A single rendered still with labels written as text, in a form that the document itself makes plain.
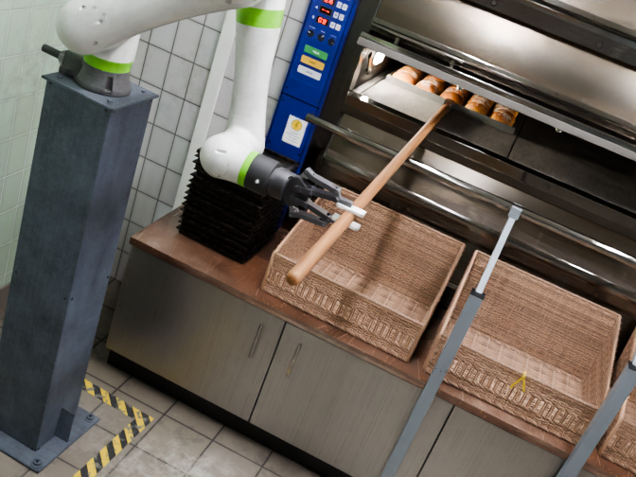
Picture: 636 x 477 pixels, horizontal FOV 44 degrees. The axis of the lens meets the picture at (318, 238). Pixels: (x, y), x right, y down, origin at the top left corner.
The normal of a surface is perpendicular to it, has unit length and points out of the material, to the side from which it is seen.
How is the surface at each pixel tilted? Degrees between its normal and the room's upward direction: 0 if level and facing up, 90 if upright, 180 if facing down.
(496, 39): 70
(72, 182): 90
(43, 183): 90
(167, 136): 90
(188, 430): 0
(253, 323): 90
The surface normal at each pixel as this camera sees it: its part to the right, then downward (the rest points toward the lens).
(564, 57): -0.20, 0.03
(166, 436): 0.32, -0.84
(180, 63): -0.33, 0.33
